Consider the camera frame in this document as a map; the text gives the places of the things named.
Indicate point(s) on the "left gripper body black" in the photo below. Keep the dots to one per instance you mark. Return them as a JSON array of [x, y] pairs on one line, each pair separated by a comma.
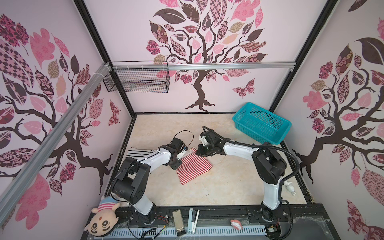
[[174, 164]]

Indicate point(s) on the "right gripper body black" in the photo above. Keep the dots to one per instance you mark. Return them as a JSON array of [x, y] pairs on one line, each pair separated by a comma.
[[206, 150]]

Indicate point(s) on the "red white striped tank top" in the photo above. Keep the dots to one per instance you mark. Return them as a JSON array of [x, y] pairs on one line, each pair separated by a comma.
[[192, 167]]

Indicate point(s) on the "black white striped tank top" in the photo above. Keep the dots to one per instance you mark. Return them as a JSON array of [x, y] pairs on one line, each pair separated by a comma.
[[137, 153]]

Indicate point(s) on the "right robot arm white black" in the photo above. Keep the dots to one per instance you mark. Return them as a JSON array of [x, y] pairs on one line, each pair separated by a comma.
[[270, 165]]

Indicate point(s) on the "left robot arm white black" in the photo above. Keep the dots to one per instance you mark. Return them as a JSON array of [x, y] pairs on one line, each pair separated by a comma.
[[129, 185]]

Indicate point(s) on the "teal plastic basket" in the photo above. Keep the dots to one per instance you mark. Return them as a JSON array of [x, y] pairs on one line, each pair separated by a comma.
[[261, 125]]

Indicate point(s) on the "silver rectangular block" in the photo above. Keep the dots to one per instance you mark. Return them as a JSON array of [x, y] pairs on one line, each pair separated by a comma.
[[179, 223]]

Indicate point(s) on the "white stapler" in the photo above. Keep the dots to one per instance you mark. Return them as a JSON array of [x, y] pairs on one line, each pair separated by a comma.
[[192, 220]]

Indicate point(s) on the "red white teeth toy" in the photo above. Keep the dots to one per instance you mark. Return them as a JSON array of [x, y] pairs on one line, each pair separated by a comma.
[[236, 224]]

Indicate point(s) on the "small white figurine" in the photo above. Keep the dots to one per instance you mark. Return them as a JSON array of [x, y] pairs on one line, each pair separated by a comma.
[[290, 187]]

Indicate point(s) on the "plush doll head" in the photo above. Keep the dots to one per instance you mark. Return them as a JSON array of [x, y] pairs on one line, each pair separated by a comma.
[[105, 217]]

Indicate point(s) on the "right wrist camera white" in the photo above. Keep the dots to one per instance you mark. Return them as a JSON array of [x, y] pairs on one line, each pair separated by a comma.
[[203, 140]]

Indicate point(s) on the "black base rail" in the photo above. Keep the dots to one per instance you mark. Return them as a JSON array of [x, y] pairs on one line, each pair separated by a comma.
[[164, 214]]

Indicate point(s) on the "black wire basket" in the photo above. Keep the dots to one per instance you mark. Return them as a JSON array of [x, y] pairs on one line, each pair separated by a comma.
[[138, 77]]

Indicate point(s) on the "aluminium rail back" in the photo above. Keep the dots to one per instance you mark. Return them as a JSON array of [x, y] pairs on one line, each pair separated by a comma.
[[211, 66]]

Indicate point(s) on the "aluminium rail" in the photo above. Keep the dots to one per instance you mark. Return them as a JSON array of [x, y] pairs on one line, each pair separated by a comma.
[[211, 66], [24, 179]]

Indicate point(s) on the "aluminium rail left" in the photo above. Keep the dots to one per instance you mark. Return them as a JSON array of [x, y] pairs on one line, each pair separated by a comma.
[[24, 179]]

